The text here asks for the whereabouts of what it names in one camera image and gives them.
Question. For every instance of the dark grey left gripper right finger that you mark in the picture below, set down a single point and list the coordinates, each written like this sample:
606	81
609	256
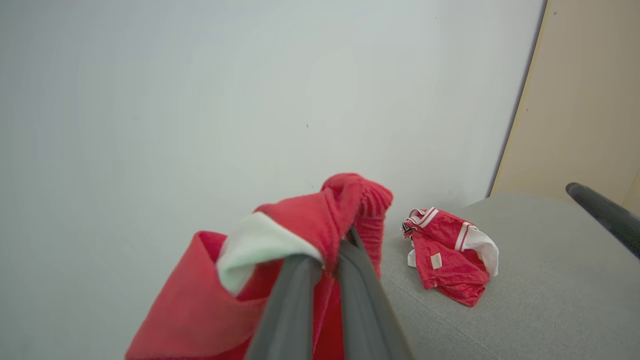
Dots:
365	310

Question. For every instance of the red jersey with striped trim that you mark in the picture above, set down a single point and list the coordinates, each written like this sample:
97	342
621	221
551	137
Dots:
450	260

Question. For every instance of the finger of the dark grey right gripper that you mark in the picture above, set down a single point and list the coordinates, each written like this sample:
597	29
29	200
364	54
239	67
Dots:
607	212

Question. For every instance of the beige wooden panel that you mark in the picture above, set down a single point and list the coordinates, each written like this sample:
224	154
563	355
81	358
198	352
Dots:
585	100

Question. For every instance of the red and white terry garment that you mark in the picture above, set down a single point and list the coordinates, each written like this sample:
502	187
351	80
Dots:
210	315

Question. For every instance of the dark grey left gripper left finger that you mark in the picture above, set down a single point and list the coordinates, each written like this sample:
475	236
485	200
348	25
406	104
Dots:
287	315

